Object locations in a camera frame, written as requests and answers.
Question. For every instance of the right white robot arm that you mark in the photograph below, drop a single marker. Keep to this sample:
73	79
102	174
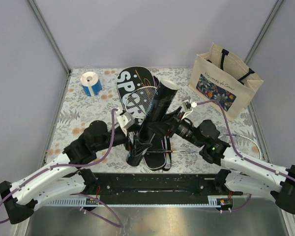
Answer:
241	172

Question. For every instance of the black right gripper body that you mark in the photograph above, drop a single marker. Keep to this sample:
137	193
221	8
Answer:
181	127

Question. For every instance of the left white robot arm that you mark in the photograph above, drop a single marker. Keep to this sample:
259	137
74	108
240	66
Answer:
69	173

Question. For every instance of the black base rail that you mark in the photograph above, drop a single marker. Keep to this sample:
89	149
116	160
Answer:
155	189

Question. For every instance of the clear tube lid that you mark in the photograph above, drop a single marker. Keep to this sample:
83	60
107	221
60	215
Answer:
169	84

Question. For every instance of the black teal shuttlecock tube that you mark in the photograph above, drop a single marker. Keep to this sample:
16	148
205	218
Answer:
155	113

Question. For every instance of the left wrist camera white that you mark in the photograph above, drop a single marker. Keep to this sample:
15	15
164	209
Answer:
125	119

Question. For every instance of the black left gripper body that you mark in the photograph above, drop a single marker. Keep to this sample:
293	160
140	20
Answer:
121	137

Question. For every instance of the blue white tape roll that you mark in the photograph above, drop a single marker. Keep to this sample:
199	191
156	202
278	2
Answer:
91	83

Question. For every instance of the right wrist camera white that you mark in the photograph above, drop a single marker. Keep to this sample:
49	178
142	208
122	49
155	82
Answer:
188	106

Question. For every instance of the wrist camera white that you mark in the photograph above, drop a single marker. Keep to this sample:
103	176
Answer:
188	106
125	119

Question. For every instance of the floral patterned table cloth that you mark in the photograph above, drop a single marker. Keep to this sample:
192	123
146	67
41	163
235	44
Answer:
79	110

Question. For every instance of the black racket cover bag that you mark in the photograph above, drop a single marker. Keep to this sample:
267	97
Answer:
136	88

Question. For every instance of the white badminton racket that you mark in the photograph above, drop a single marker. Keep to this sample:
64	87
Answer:
137	102

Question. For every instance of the beige floral tote bag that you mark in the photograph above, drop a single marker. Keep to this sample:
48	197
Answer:
222	76

